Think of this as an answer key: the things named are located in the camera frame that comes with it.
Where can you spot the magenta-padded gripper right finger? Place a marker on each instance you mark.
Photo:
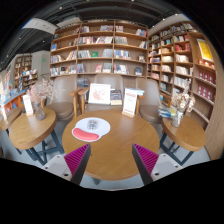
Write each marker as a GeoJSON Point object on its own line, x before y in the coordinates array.
{"type": "Point", "coordinates": [146, 159]}

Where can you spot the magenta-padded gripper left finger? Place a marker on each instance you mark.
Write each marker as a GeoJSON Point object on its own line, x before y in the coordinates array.
{"type": "Point", "coordinates": [77, 159]}

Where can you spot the white mouse pad, red wrist rest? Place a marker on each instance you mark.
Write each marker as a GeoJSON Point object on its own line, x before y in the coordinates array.
{"type": "Point", "coordinates": [103, 128]}

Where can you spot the round wooden side table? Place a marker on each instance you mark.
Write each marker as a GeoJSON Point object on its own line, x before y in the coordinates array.
{"type": "Point", "coordinates": [30, 130]}
{"type": "Point", "coordinates": [186, 133]}
{"type": "Point", "coordinates": [10, 120]}

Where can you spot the brown padded wooden armchair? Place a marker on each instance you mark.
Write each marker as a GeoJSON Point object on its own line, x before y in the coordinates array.
{"type": "Point", "coordinates": [65, 90]}
{"type": "Point", "coordinates": [150, 110]}
{"type": "Point", "coordinates": [106, 78]}

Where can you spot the glass vase, beige dried flowers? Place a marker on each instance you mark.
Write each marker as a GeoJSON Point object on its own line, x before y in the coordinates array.
{"type": "Point", "coordinates": [177, 120]}

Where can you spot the stack of colourful books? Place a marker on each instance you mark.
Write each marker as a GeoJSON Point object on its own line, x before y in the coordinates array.
{"type": "Point", "coordinates": [166, 112]}

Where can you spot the glass vase, pink dried flowers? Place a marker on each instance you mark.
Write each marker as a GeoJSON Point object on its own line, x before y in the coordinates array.
{"type": "Point", "coordinates": [39, 113]}

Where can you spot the white sign stand, wooden base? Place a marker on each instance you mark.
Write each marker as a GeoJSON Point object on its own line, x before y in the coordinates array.
{"type": "Point", "coordinates": [130, 101]}

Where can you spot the white framed red floral picture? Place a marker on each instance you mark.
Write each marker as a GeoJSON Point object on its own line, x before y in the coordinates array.
{"type": "Point", "coordinates": [99, 94]}

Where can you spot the pale blue book stack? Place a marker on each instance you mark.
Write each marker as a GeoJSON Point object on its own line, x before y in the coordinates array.
{"type": "Point", "coordinates": [140, 90]}

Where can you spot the dark blue book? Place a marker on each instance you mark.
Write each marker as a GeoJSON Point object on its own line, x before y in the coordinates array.
{"type": "Point", "coordinates": [116, 96]}

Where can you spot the small white table sign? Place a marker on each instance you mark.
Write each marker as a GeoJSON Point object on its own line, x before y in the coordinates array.
{"type": "Point", "coordinates": [28, 105]}

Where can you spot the distant small wooden bookshelf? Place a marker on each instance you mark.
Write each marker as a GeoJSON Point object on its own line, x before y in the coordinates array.
{"type": "Point", "coordinates": [22, 70]}

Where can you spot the curved wooden bookshelf unit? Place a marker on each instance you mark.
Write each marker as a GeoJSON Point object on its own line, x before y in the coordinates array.
{"type": "Point", "coordinates": [186, 60]}

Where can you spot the wide wooden bookshelf unit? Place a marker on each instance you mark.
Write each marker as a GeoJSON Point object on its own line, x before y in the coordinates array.
{"type": "Point", "coordinates": [100, 43]}

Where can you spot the white hanging ceiling sign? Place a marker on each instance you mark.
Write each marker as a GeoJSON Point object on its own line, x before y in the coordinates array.
{"type": "Point", "coordinates": [40, 26]}

